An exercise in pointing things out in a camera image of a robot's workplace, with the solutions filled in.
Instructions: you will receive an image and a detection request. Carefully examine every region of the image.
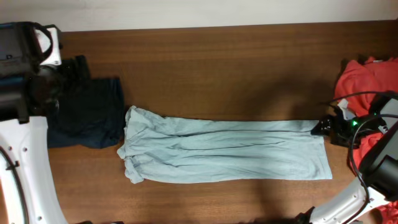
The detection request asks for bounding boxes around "light blue grey t-shirt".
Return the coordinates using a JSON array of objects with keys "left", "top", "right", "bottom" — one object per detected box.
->
[{"left": 117, "top": 106, "right": 332, "bottom": 184}]

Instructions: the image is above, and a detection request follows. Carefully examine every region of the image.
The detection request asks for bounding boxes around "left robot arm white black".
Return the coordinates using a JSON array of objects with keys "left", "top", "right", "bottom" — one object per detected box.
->
[{"left": 1, "top": 22, "right": 90, "bottom": 224}]

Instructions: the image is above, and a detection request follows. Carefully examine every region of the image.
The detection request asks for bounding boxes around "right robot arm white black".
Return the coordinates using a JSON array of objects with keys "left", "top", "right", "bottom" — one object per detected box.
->
[{"left": 294, "top": 93, "right": 397, "bottom": 224}]

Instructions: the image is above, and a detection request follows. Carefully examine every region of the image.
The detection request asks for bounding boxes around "red t-shirt white print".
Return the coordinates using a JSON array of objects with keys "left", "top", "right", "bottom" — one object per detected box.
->
[{"left": 335, "top": 57, "right": 397, "bottom": 224}]

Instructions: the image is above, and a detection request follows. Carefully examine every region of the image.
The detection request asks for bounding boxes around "folded dark navy garment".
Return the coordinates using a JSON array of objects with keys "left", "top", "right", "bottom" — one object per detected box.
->
[{"left": 47, "top": 78, "right": 125, "bottom": 149}]

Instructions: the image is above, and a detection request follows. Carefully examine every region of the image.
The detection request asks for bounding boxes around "left black cable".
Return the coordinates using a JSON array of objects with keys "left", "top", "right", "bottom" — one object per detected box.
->
[{"left": 0, "top": 23, "right": 57, "bottom": 224}]

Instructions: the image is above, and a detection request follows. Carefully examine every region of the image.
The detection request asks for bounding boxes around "black cable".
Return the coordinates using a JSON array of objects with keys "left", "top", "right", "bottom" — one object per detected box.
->
[
  {"left": 0, "top": 23, "right": 57, "bottom": 224},
  {"left": 320, "top": 90, "right": 398, "bottom": 224}
]

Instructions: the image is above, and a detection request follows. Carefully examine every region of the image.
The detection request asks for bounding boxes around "right black cable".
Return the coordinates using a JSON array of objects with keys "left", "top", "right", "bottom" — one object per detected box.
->
[{"left": 320, "top": 90, "right": 398, "bottom": 224}]

